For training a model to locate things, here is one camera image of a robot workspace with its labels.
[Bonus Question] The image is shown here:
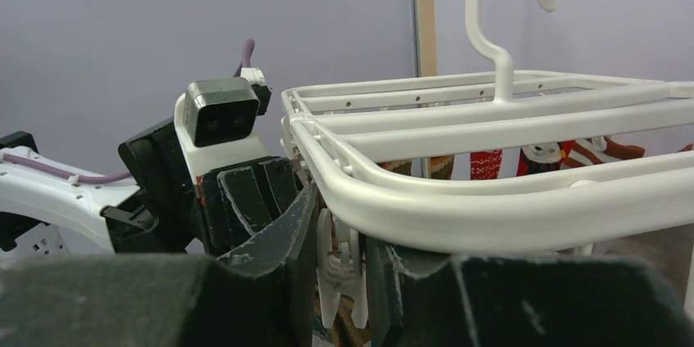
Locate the plain red sock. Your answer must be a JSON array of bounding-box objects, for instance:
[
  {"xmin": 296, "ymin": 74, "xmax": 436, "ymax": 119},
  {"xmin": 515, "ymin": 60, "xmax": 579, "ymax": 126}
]
[{"xmin": 516, "ymin": 140, "xmax": 575, "ymax": 177}]

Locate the beige argyle sock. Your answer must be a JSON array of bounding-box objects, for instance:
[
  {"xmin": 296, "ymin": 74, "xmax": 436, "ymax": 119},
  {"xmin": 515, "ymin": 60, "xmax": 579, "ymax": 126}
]
[{"xmin": 377, "ymin": 160, "xmax": 412, "ymax": 176}]

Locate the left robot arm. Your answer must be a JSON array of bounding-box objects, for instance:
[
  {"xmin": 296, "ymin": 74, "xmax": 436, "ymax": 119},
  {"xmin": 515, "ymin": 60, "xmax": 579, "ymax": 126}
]
[{"xmin": 1, "ymin": 119, "xmax": 301, "ymax": 269}]

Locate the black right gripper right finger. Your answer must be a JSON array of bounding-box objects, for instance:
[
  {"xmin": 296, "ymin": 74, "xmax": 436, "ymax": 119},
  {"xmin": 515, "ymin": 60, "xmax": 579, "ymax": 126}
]
[{"xmin": 364, "ymin": 237, "xmax": 693, "ymax": 346}]

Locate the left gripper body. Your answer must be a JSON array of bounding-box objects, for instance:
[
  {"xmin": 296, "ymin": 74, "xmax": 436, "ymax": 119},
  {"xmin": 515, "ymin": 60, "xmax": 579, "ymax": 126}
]
[{"xmin": 101, "ymin": 119, "xmax": 302, "ymax": 256}]

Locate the wooden rack frame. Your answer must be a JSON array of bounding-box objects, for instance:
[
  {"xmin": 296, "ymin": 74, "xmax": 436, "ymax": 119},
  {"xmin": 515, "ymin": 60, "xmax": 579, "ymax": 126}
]
[{"xmin": 466, "ymin": 0, "xmax": 693, "ymax": 80}]

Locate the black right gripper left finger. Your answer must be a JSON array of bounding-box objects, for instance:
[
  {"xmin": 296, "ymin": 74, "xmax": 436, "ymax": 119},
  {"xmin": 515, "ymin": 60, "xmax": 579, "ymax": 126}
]
[{"xmin": 1, "ymin": 186, "xmax": 317, "ymax": 346}]

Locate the white hanger clip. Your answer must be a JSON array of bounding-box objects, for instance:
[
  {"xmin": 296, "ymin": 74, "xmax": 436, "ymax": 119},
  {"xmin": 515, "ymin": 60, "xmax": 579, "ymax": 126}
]
[{"xmin": 317, "ymin": 208, "xmax": 368, "ymax": 329}]

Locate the grey sock striped cuff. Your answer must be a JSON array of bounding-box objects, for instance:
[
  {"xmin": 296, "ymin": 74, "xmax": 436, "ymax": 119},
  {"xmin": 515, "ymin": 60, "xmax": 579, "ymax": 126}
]
[{"xmin": 560, "ymin": 136, "xmax": 646, "ymax": 169}]

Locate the green striped sock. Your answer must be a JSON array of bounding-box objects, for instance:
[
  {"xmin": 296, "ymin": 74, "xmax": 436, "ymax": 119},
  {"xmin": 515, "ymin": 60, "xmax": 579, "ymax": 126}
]
[{"xmin": 429, "ymin": 155, "xmax": 455, "ymax": 180}]

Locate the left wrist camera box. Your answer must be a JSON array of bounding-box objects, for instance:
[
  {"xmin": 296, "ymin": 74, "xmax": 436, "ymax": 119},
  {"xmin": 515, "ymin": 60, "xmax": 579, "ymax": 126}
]
[{"xmin": 173, "ymin": 66, "xmax": 273, "ymax": 178}]

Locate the red snowflake sock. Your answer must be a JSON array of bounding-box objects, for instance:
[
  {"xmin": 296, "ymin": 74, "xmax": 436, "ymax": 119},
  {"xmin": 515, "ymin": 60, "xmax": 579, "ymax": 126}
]
[{"xmin": 469, "ymin": 149, "xmax": 502, "ymax": 180}]

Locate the white plastic clip hanger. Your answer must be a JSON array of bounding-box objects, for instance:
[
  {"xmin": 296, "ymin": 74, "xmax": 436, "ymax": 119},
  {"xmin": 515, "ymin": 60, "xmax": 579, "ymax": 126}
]
[{"xmin": 281, "ymin": 0, "xmax": 693, "ymax": 254}]

